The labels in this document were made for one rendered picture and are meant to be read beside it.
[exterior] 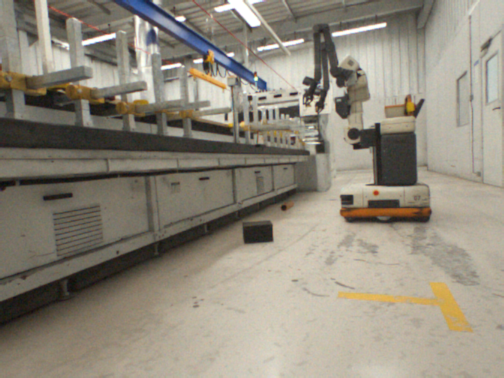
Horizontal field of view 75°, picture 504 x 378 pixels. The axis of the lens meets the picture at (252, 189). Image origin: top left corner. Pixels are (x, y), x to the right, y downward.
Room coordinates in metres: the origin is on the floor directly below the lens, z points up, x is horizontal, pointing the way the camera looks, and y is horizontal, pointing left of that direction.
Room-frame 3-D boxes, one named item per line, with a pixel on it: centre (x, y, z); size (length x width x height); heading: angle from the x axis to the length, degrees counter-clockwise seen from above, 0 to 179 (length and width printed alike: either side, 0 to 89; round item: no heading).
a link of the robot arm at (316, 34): (2.80, -0.61, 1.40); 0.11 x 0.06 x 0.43; 159
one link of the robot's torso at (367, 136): (2.83, -0.94, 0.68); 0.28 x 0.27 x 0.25; 159
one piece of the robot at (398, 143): (2.80, -1.20, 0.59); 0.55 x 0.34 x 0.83; 159
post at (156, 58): (1.74, 0.45, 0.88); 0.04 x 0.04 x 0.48; 70
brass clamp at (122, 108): (1.52, 0.53, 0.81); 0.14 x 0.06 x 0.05; 160
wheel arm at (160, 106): (1.53, 0.48, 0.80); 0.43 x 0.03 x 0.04; 70
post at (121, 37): (1.50, 0.54, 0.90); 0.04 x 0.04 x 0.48; 70
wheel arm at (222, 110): (1.99, 0.31, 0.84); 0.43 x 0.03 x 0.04; 70
